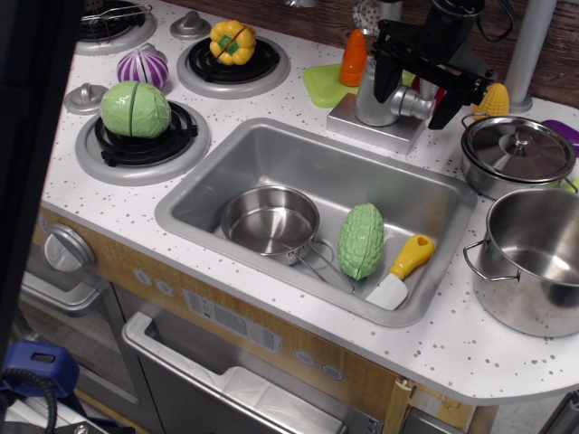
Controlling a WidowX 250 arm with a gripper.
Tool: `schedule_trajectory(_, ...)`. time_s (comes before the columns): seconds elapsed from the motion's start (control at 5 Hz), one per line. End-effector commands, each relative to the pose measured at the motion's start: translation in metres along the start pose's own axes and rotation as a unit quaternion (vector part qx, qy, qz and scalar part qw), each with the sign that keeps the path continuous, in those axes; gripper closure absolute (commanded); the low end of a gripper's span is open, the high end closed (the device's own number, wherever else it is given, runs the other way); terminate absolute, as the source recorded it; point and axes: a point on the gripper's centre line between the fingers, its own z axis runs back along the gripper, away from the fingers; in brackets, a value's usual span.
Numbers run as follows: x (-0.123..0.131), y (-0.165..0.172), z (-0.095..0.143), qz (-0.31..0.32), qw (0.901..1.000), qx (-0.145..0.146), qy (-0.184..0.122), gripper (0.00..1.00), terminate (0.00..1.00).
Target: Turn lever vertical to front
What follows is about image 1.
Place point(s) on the back left stove burner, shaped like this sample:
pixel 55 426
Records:
pixel 127 41

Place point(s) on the wire rack on burner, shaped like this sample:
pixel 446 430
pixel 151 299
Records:
pixel 104 21

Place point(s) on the silver stove knob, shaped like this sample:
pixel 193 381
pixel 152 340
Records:
pixel 191 26
pixel 85 100

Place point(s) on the silver stove knob back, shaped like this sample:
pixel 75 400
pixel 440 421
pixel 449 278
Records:
pixel 191 26

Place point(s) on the orange toy carrot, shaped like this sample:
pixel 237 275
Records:
pixel 354 60

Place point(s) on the green bumpy toy gourd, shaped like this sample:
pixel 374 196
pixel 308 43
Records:
pixel 361 241

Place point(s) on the red toy piece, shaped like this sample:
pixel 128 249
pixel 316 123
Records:
pixel 428 91

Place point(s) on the stove burner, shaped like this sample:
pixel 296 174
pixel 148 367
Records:
pixel 201 73
pixel 127 41
pixel 134 161

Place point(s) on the yellow handled white spatula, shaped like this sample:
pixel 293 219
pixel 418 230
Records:
pixel 392 292

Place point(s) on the steel pot with lid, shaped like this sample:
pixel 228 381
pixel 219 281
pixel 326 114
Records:
pixel 502 154

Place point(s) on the lime green cutting board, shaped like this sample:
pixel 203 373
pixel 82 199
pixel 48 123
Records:
pixel 324 87

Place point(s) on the grey toy sink basin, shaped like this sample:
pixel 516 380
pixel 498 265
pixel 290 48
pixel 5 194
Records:
pixel 336 177

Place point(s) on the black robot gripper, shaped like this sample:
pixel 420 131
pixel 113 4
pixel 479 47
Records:
pixel 438 50

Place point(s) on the silver stove knob front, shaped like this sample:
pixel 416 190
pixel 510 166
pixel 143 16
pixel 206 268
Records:
pixel 85 100

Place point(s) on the blue clamp with cable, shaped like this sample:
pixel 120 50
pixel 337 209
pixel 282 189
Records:
pixel 36 369

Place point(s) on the green toy cabbage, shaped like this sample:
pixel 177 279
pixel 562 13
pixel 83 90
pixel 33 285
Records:
pixel 134 109

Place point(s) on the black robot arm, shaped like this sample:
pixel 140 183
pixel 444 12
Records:
pixel 437 51

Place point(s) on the silver dishwasher door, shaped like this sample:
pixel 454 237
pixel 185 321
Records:
pixel 201 384

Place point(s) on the silver oven door handle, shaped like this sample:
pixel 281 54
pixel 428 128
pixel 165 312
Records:
pixel 79 301

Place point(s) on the purple striped toy onion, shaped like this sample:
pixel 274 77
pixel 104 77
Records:
pixel 144 66

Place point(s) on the purple toy eggplant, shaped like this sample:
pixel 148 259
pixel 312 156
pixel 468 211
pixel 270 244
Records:
pixel 571 134

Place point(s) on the grey oven control panel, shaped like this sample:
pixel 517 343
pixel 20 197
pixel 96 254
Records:
pixel 240 325

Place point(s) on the silver toy faucet base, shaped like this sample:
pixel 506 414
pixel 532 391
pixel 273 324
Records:
pixel 363 118

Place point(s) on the back right stove burner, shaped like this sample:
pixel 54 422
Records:
pixel 201 73

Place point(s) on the silver toy faucet lever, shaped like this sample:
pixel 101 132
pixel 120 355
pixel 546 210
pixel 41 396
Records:
pixel 407 102

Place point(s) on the large open steel pot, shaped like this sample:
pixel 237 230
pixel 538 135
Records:
pixel 526 271

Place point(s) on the yellow toy bell pepper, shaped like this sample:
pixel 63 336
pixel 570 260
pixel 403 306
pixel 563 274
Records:
pixel 232 43

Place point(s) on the silver oven dial knob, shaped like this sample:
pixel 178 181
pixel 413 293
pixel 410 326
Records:
pixel 66 251

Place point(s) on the yellow toy corn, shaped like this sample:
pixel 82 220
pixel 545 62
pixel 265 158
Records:
pixel 494 103

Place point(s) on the small steel saucepan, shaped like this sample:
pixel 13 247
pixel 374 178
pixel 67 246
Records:
pixel 282 224

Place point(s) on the front left stove burner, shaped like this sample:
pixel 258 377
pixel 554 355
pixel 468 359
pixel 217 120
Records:
pixel 134 161

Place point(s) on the grey metal pole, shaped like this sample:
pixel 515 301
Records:
pixel 530 41

